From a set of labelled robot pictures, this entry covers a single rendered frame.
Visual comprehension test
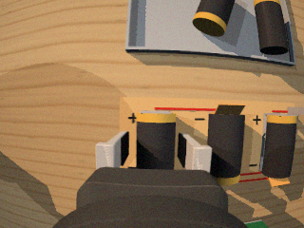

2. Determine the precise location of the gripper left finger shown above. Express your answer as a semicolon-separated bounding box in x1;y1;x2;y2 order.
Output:
96;131;129;170

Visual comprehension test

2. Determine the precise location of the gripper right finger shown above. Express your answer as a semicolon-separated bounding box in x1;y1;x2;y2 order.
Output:
178;133;212;173

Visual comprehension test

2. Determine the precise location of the green open-top box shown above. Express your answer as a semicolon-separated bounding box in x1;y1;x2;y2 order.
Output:
244;219;269;228

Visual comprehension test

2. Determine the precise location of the black cylinder with yellow end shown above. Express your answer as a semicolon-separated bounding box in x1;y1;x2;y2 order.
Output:
261;115;297;179
136;112;176;170
254;0;289;55
207;114;245;185
192;0;235;37

